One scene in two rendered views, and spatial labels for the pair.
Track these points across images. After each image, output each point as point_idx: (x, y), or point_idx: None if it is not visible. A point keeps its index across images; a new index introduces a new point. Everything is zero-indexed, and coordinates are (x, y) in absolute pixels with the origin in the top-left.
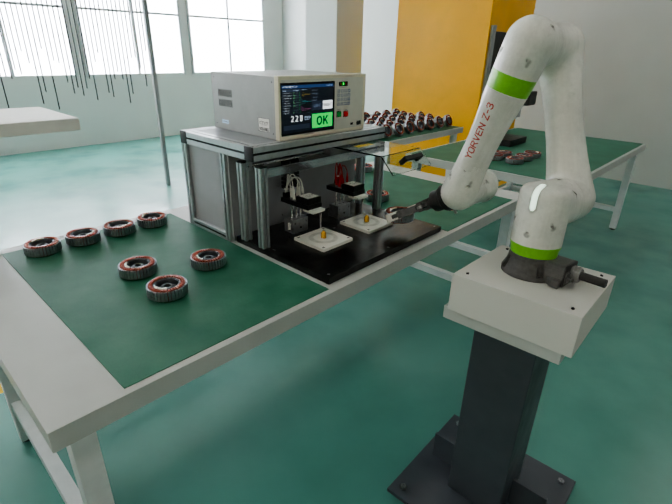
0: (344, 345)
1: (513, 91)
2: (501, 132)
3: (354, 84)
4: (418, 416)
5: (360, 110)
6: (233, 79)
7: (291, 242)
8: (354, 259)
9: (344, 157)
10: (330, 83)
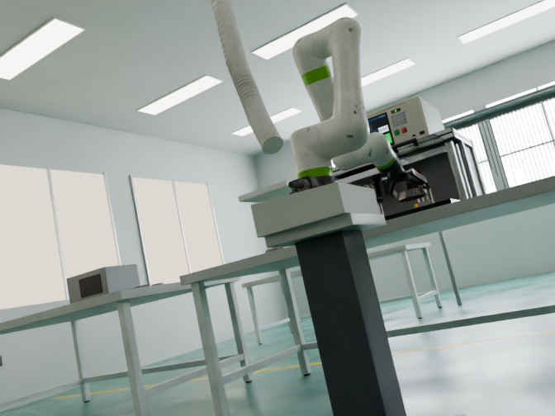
0: (508, 371)
1: (304, 83)
2: (319, 107)
3: (408, 106)
4: (443, 411)
5: (421, 123)
6: None
7: None
8: None
9: (402, 163)
10: (382, 115)
